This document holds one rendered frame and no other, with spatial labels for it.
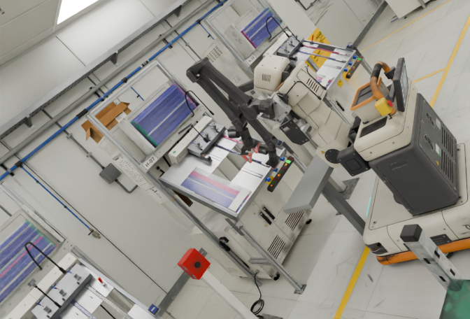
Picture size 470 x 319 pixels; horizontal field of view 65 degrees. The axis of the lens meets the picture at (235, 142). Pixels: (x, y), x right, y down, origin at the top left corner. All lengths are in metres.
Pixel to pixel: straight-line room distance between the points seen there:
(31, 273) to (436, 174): 2.27
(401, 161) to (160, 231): 3.05
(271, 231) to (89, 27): 3.19
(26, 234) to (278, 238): 1.78
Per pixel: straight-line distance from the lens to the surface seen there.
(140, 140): 2.87
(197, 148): 2.91
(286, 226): 3.16
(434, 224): 2.13
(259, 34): 3.80
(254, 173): 2.74
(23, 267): 2.62
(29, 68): 4.54
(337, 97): 3.95
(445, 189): 2.02
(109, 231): 4.23
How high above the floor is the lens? 1.55
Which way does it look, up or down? 11 degrees down
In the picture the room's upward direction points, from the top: 43 degrees counter-clockwise
